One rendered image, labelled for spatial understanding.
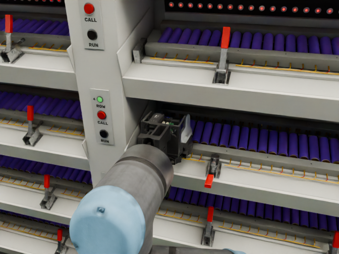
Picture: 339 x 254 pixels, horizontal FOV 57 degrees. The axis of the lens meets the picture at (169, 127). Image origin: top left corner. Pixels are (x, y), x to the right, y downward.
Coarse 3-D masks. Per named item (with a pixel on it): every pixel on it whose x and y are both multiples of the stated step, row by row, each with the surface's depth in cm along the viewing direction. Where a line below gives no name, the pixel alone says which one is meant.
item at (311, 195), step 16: (144, 112) 72; (256, 112) 72; (256, 128) 73; (128, 144) 65; (208, 144) 70; (192, 160) 67; (176, 176) 65; (192, 176) 64; (224, 176) 63; (240, 176) 63; (256, 176) 63; (272, 176) 62; (288, 176) 62; (304, 176) 62; (208, 192) 66; (224, 192) 64; (240, 192) 63; (256, 192) 61; (272, 192) 60; (288, 192) 60; (304, 192) 59; (320, 192) 59; (336, 192) 59; (304, 208) 61; (320, 208) 60; (336, 208) 58
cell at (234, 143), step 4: (232, 128) 71; (236, 128) 70; (232, 132) 70; (236, 132) 69; (232, 136) 69; (236, 136) 68; (232, 140) 68; (236, 140) 68; (232, 144) 67; (236, 144) 67; (236, 148) 67
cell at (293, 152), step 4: (292, 136) 67; (296, 136) 67; (292, 140) 66; (296, 140) 66; (292, 144) 66; (296, 144) 66; (292, 148) 65; (296, 148) 65; (292, 152) 64; (296, 152) 64
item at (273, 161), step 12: (228, 156) 65; (240, 156) 64; (252, 156) 63; (264, 156) 63; (276, 156) 63; (288, 168) 63; (300, 168) 62; (312, 168) 61; (324, 168) 60; (336, 168) 60; (324, 180) 60
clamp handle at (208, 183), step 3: (213, 165) 63; (210, 168) 62; (213, 168) 62; (210, 171) 61; (213, 171) 61; (210, 174) 60; (213, 174) 60; (207, 177) 59; (210, 177) 59; (213, 177) 60; (207, 180) 58; (210, 180) 58; (207, 183) 57; (210, 183) 57; (204, 186) 57; (207, 186) 57; (210, 186) 57
